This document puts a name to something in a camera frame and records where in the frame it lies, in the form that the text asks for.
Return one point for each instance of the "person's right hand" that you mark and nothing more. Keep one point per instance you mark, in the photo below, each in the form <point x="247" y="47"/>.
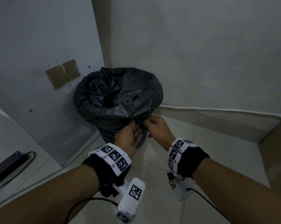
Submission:
<point x="158" y="132"/>

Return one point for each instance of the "person's left hand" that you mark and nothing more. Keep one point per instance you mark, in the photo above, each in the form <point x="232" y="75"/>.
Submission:
<point x="128" y="139"/>

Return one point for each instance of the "blue plastic waste basket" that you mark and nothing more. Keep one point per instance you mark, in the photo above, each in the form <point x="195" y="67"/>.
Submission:
<point x="110" y="135"/>

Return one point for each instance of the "new black trash bag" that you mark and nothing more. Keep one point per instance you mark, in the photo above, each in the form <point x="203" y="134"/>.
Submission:
<point x="107" y="109"/>

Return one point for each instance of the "person's right forearm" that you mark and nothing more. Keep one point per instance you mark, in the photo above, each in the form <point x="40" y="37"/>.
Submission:
<point x="243" y="193"/>

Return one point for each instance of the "person's left forearm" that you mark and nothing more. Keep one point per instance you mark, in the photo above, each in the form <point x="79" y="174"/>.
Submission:
<point x="44" y="198"/>

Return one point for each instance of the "left wristband with markers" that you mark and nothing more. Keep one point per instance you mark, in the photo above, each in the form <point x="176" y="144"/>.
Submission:
<point x="107" y="167"/>

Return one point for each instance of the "wristband with markers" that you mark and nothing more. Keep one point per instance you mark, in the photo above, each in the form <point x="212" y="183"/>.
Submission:
<point x="107" y="167"/>
<point x="189" y="160"/>

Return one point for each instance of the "right wristband with markers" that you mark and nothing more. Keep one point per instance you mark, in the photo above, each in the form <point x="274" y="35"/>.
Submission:
<point x="189" y="160"/>

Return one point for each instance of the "narrow brown tape patch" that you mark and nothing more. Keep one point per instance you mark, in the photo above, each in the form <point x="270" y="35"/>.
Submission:
<point x="71" y="70"/>

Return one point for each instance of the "wide brown tape patch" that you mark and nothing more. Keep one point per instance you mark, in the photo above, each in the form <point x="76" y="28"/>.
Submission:
<point x="57" y="76"/>

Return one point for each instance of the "brown cardboard box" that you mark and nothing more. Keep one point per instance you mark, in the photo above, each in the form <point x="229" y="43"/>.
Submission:
<point x="277" y="158"/>

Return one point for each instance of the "black power adapter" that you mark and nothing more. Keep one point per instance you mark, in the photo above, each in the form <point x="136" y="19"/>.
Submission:
<point x="6" y="167"/>

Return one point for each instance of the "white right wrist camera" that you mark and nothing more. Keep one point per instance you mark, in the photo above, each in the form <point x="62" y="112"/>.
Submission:
<point x="180" y="188"/>

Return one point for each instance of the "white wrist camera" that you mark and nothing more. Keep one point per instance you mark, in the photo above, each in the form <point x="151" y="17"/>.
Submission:
<point x="131" y="200"/>
<point x="180" y="188"/>

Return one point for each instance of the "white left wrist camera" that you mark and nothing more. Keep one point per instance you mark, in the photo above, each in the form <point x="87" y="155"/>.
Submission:
<point x="131" y="200"/>

